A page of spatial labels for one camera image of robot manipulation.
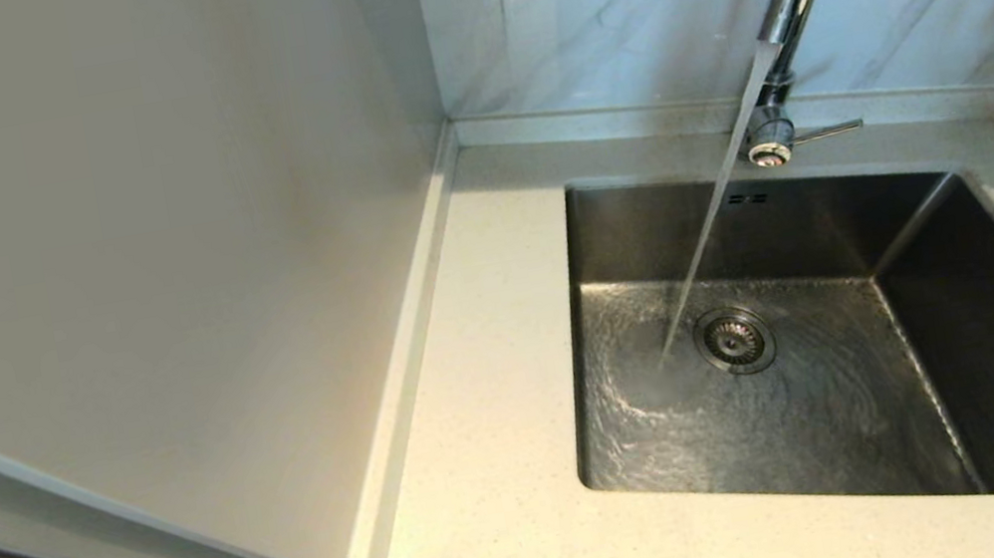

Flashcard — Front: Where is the stainless steel sink basin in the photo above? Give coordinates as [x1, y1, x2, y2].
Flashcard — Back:
[530, 115, 994, 558]

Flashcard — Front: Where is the round metal drain strainer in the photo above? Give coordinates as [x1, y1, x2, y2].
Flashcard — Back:
[688, 301, 782, 384]

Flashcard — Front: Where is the beige tall cabinet panel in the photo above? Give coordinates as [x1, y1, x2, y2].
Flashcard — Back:
[0, 0, 520, 558]

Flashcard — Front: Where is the running water stream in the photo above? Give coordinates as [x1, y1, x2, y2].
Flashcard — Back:
[609, 40, 833, 376]

